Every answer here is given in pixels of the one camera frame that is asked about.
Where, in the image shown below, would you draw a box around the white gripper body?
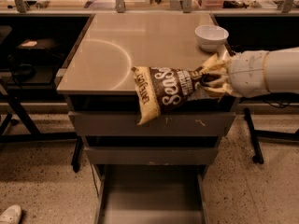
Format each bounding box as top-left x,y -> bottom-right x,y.
228,50 -> 269,98

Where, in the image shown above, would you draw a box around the grey top drawer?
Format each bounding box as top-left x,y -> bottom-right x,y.
68,111 -> 235,136

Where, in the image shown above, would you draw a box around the black table frame left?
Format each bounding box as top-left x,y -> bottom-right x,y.
0,79 -> 82,173

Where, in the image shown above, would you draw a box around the black box on shelf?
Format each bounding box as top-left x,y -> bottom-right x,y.
16,38 -> 58,51

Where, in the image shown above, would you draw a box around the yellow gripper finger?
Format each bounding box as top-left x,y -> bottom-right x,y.
204,79 -> 234,97
199,54 -> 232,77

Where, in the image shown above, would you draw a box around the white ceramic bowl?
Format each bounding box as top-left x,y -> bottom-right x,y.
194,25 -> 229,52

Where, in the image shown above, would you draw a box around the grey open bottom drawer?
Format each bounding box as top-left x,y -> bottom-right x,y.
94,165 -> 208,224

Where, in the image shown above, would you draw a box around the white shoe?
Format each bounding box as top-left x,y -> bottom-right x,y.
0,204 -> 22,224

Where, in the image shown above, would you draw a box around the grey drawer cabinet with counter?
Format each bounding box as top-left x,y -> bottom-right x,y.
56,12 -> 249,224

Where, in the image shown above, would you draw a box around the grey middle drawer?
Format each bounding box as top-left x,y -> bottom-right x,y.
85,147 -> 218,165

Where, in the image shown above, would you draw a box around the black table leg right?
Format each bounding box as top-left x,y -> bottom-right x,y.
244,108 -> 264,164

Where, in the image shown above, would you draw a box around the brown sea salt chip bag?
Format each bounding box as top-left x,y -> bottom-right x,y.
133,66 -> 220,125

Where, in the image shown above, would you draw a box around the black headphones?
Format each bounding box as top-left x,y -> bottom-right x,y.
7,55 -> 36,82

